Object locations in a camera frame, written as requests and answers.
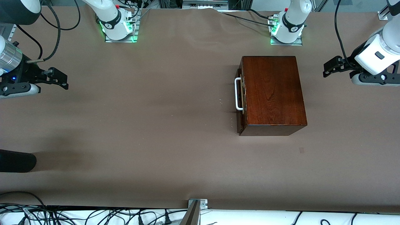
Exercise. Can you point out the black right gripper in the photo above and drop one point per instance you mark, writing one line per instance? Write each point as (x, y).
(27, 74)

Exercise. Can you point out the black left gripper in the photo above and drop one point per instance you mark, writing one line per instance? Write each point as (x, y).
(349, 61)

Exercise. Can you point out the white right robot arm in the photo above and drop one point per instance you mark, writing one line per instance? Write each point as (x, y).
(114, 18)

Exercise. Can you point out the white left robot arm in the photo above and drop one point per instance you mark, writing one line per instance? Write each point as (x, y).
(293, 18)

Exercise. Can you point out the dark brown wooden cabinet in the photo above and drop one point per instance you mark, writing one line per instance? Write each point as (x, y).
(275, 93)

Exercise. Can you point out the black cylinder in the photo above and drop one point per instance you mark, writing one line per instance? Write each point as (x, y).
(15, 161)

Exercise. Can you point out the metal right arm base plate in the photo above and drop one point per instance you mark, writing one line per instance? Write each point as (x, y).
(122, 41)

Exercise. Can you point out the aluminium profile bracket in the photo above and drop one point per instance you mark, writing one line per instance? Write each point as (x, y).
(383, 15)

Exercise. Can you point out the grey network switch box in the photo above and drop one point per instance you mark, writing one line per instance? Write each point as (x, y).
(203, 4)

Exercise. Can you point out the silver corner bracket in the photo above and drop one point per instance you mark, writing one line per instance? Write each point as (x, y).
(203, 203)

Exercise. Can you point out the grey mount post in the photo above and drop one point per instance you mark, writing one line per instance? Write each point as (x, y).
(191, 217)

